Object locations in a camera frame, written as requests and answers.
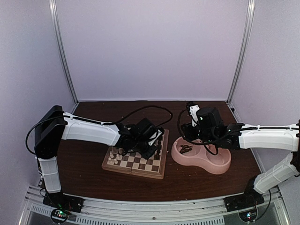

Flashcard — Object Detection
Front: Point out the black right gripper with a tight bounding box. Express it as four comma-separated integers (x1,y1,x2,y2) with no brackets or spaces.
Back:
181,122,217,146

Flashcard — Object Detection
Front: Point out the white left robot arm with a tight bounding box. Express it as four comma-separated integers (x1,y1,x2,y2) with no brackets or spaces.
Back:
28,105,164,208

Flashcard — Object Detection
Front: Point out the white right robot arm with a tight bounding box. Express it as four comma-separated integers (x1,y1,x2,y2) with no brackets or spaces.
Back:
177,104,300,207

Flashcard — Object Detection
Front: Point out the wooden chess board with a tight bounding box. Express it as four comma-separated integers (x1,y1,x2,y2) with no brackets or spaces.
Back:
102,129,169,179

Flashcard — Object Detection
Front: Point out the dark chess pieces pile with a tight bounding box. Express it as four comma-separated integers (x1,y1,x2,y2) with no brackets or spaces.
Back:
179,145,193,154

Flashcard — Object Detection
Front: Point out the white chess pieces row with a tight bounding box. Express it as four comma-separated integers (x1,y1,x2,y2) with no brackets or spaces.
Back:
107,147,124,165

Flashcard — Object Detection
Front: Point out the pink plastic double bowl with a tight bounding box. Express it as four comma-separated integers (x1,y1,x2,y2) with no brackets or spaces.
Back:
171,137,232,175

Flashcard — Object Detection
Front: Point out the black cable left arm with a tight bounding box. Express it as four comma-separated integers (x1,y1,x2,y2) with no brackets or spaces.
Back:
103,105,174,129

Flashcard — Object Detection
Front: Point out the aluminium frame post right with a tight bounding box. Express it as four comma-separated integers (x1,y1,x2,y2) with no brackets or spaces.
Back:
227,0,256,105

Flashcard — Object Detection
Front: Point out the aluminium frame post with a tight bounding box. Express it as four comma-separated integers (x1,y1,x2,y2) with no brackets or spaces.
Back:
227,0,256,105
49,0,79,105

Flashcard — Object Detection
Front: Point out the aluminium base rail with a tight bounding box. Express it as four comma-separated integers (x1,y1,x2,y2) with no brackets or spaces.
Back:
16,185,291,225

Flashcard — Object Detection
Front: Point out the aluminium frame post left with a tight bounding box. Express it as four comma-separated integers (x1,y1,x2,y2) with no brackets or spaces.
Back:
49,0,79,105

